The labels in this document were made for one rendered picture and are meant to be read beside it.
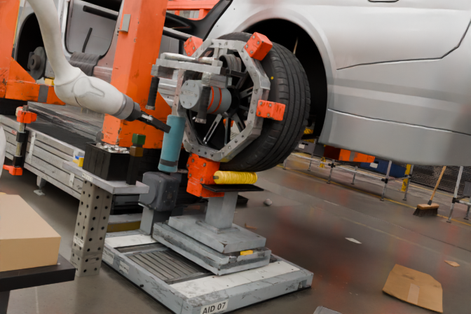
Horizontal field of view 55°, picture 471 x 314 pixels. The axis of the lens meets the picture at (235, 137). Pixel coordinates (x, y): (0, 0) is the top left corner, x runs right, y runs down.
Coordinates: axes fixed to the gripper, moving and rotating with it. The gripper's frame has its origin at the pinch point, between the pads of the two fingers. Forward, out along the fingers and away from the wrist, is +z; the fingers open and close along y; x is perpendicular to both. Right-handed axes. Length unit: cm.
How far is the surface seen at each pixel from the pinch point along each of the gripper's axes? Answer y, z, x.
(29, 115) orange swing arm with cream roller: 171, 40, 12
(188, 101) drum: 4.6, 12.6, -15.3
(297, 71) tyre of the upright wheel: -24, 41, -47
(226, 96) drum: -2.7, 26.2, -24.7
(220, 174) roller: -9.2, 33.9, 8.7
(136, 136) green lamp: 4.3, -7.4, 7.4
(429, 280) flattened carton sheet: -74, 181, 22
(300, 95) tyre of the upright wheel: -29, 43, -36
